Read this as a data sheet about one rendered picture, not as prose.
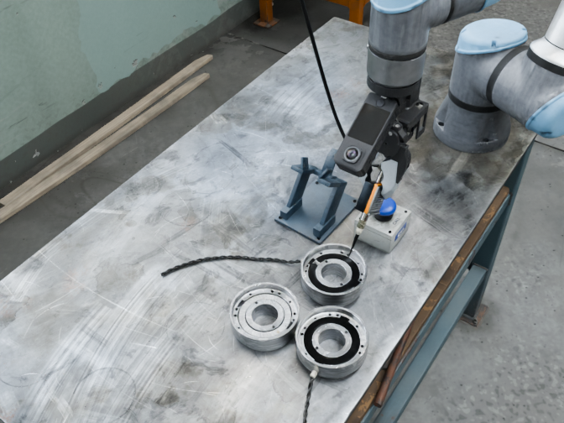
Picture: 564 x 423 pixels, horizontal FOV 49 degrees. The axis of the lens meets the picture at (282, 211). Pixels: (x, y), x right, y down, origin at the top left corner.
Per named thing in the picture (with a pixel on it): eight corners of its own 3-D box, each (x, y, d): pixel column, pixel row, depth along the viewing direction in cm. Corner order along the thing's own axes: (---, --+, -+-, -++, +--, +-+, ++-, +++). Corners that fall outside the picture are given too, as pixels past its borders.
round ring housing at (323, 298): (378, 277, 102) (379, 260, 99) (344, 321, 96) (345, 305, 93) (323, 249, 107) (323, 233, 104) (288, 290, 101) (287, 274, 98)
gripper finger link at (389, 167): (416, 187, 99) (417, 139, 93) (397, 209, 96) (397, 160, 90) (399, 181, 101) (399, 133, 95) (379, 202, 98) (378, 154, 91)
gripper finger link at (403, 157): (410, 181, 93) (411, 133, 87) (405, 187, 92) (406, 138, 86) (383, 172, 95) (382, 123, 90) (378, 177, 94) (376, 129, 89)
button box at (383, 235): (389, 254, 105) (392, 235, 102) (352, 237, 108) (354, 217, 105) (411, 225, 110) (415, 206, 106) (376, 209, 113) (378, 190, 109)
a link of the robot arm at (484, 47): (480, 65, 127) (494, 2, 117) (531, 97, 119) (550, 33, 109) (435, 84, 123) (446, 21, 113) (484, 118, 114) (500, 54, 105)
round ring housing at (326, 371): (315, 311, 98) (315, 295, 95) (378, 338, 94) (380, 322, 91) (283, 363, 91) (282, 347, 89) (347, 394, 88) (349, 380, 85)
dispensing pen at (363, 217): (334, 256, 100) (372, 159, 95) (346, 253, 103) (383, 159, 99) (346, 263, 99) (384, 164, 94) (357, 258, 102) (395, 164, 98)
